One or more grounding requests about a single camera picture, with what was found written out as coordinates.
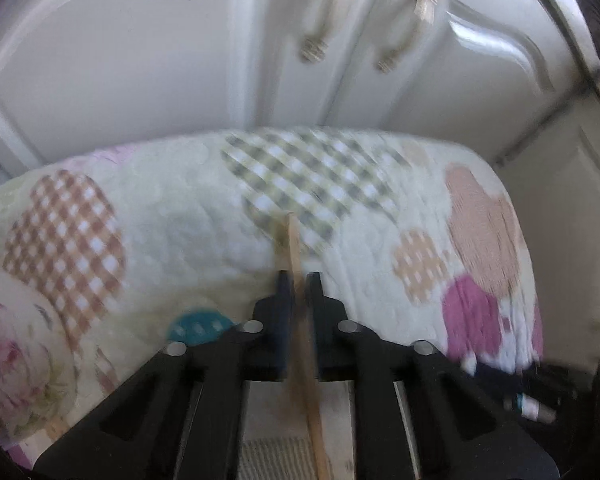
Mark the patchwork quilt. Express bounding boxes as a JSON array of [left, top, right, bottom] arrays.
[[0, 127, 546, 480]]

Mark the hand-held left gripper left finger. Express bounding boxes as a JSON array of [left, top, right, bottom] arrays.
[[32, 270, 293, 480]]

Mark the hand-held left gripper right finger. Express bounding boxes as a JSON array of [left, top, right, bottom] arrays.
[[306, 271, 561, 480]]

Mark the speckled countertop edge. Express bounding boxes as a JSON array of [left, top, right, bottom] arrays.
[[505, 0, 600, 131]]

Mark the ornate metal door handle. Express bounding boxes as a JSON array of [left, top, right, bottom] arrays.
[[377, 0, 443, 74], [300, 0, 356, 64]]

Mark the wooden chopstick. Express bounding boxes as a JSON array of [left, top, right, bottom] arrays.
[[282, 212, 333, 480]]

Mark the white side cabinet panel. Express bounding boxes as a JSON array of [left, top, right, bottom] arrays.
[[495, 110, 600, 376]]

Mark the white cabinet door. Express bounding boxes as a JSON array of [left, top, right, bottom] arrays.
[[0, 0, 381, 181], [325, 0, 600, 162]]

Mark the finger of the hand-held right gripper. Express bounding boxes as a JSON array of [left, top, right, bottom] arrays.
[[467, 357, 537, 397]]

